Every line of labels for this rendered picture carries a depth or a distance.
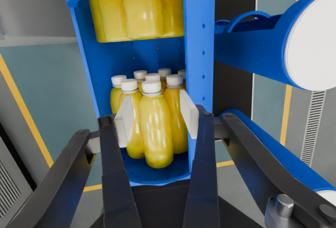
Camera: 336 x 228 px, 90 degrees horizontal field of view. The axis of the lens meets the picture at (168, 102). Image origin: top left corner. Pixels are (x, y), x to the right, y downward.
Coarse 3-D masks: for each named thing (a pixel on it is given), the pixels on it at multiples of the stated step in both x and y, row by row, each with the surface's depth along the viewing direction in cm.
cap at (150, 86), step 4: (148, 80) 36; (152, 80) 36; (156, 80) 36; (144, 84) 34; (148, 84) 33; (152, 84) 33; (156, 84) 34; (160, 84) 35; (144, 88) 34; (148, 88) 34; (152, 88) 34; (156, 88) 34; (160, 88) 35
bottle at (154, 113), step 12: (144, 96) 35; (156, 96) 34; (144, 108) 34; (156, 108) 34; (168, 108) 36; (144, 120) 35; (156, 120) 34; (168, 120) 36; (144, 132) 36; (156, 132) 35; (168, 132) 37; (144, 144) 38; (156, 144) 36; (168, 144) 38; (156, 156) 37; (168, 156) 38
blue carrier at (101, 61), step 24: (72, 0) 27; (192, 0) 25; (192, 24) 26; (96, 48) 41; (120, 48) 48; (144, 48) 51; (168, 48) 50; (192, 48) 27; (96, 72) 41; (120, 72) 49; (192, 72) 28; (96, 96) 40; (192, 96) 30; (192, 144) 33; (144, 168) 46; (168, 168) 45
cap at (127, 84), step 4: (124, 80) 39; (128, 80) 39; (132, 80) 39; (136, 80) 39; (120, 84) 38; (124, 84) 37; (128, 84) 37; (132, 84) 38; (136, 84) 39; (124, 88) 38; (128, 88) 38; (132, 88) 38
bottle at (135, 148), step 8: (136, 88) 39; (120, 96) 39; (136, 96) 38; (120, 104) 39; (136, 104) 38; (136, 112) 38; (136, 120) 39; (136, 128) 40; (136, 136) 40; (128, 144) 42; (136, 144) 41; (128, 152) 43; (136, 152) 42
